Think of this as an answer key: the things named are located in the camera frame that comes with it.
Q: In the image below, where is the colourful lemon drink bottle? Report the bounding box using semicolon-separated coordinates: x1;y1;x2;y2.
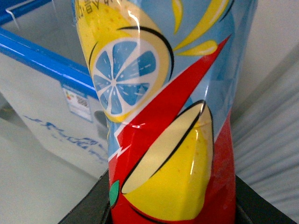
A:
72;0;257;224

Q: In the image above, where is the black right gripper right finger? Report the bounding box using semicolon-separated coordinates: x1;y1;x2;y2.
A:
235;176;295;224

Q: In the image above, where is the grey curtain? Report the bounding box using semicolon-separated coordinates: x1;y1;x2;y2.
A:
232;47;299;221

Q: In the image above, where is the white wire freezer basket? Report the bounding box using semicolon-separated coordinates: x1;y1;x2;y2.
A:
5;0;57;30

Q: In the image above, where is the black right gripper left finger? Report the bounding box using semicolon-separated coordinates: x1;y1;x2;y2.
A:
60;171;111;224

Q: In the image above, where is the white blue chest freezer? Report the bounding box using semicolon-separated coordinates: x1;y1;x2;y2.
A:
0;0;108;178

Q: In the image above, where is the blue energy label sticker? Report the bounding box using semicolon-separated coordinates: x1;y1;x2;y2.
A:
61;84;93;123

